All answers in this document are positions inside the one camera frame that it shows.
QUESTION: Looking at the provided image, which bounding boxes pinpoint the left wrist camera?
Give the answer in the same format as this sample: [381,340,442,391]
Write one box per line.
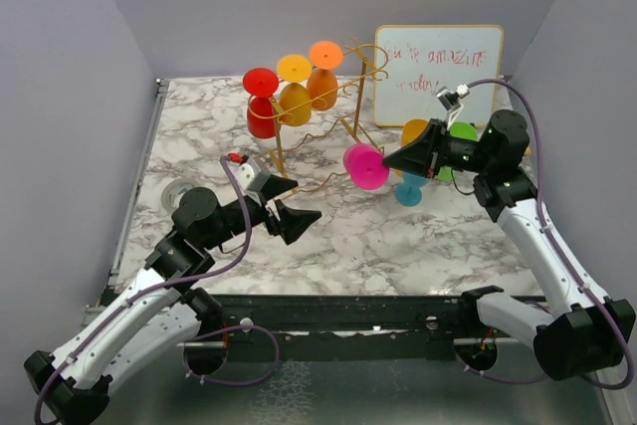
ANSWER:
[228,153,271,206]

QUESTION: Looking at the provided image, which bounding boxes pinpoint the green wine glass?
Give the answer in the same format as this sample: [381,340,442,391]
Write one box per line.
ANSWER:
[435,121,479,182]

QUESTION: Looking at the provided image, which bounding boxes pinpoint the teal wine glass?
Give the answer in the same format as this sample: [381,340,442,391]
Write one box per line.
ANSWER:
[394,172,430,207]

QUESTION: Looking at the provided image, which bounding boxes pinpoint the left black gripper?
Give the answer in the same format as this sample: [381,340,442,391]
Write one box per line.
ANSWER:
[203,174,322,250]

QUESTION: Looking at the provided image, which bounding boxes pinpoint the small whiteboard with writing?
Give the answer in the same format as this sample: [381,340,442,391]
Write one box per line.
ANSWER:
[373,24,505,127]

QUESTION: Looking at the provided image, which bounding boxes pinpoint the gold wire glass rack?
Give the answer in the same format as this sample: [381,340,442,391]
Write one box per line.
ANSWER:
[260,42,384,176]

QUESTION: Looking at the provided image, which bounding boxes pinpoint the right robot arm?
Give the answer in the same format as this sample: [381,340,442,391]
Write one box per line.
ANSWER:
[383,110,636,389]

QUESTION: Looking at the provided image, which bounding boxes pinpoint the amber wine glass rear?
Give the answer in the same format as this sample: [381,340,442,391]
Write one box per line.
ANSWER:
[277,54,312,126]

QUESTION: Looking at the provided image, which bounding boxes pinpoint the red wine glass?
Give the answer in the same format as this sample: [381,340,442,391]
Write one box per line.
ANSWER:
[243,68,279,139]

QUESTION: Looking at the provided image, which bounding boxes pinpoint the magenta wine glass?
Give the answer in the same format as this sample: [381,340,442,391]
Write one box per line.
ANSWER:
[342,143,389,190]

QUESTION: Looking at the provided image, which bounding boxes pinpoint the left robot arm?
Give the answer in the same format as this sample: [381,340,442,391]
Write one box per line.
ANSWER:
[24,169,321,424]

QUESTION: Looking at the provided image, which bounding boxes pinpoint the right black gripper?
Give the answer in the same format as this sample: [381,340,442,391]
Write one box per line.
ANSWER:
[382,118,494,179]

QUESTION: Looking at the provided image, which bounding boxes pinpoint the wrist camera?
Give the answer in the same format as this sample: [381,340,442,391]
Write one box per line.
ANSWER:
[436,84,470,127]
[228,153,271,206]

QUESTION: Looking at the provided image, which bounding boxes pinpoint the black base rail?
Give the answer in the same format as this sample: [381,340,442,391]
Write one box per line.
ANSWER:
[99,290,519,364]

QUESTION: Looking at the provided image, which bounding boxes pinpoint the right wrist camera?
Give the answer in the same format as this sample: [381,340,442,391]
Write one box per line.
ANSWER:
[436,84,470,127]

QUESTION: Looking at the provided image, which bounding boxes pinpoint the yellow wine glass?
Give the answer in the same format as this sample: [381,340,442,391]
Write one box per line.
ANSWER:
[400,118,429,147]

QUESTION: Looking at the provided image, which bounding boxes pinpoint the clear tape roll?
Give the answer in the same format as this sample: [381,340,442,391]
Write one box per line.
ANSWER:
[160,178,200,214]

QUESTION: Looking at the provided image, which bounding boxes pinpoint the orange wine glass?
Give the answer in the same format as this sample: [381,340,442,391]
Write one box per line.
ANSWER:
[307,40,343,111]

